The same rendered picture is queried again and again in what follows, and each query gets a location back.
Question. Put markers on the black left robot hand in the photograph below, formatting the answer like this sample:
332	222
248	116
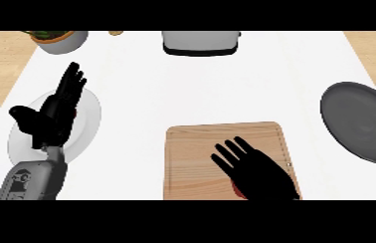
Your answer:
54	114

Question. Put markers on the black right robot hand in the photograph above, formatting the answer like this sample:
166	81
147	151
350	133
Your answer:
265	174

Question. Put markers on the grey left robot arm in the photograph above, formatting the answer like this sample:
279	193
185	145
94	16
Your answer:
36	177

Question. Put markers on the red bell pepper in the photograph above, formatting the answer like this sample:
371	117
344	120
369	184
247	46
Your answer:
238	191

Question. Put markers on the wooden cutting board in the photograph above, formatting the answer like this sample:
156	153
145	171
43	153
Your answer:
201	160

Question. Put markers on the dark grey pan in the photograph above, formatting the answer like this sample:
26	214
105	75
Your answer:
355	121

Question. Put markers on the white round plate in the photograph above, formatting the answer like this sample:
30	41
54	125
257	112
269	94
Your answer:
80	121

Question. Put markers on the grey potted plant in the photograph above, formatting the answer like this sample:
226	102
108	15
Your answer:
61	41

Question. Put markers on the small tan object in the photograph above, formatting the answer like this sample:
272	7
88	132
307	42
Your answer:
116	32

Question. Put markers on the grey and black appliance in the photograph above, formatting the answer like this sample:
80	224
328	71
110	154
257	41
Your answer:
201	43

